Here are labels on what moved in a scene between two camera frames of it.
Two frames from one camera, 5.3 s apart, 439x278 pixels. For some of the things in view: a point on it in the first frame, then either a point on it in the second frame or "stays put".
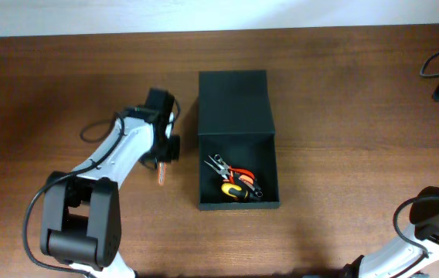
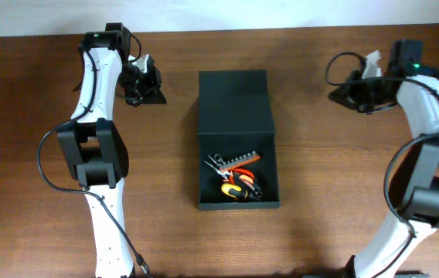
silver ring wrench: x=258 y=193 stays put
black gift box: x=236 y=121 stays put
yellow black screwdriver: x=234 y=191 stays put
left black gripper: x=173 y=151 to x=154 y=93
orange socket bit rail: x=161 y=172 to x=239 y=161
